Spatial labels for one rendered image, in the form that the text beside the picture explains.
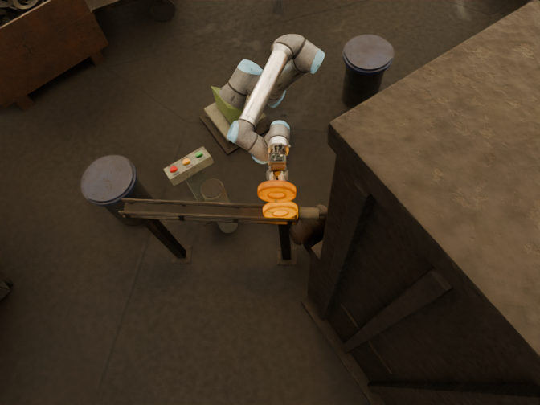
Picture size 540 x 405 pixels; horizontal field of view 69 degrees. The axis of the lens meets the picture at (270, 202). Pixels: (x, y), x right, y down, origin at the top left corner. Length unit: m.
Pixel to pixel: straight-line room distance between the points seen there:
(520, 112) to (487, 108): 0.05
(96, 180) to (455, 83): 2.01
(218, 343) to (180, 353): 0.22
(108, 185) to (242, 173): 0.86
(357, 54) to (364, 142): 2.04
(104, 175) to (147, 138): 0.69
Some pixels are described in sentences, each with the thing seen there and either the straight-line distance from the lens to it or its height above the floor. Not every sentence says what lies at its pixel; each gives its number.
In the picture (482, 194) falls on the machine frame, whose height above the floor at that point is 1.76.
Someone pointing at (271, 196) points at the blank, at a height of 0.88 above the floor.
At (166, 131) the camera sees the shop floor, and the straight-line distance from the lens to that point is 2.98.
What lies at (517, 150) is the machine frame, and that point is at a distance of 0.73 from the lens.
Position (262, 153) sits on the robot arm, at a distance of 1.79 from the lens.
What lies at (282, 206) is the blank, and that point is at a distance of 1.67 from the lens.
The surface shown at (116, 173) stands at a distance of 2.39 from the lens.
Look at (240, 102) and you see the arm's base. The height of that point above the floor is 0.29.
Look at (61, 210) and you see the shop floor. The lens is 2.98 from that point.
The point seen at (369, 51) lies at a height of 0.43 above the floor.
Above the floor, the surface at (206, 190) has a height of 0.52.
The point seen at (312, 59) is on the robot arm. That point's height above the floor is 0.83.
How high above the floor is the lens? 2.31
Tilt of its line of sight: 65 degrees down
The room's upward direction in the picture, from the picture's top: 10 degrees counter-clockwise
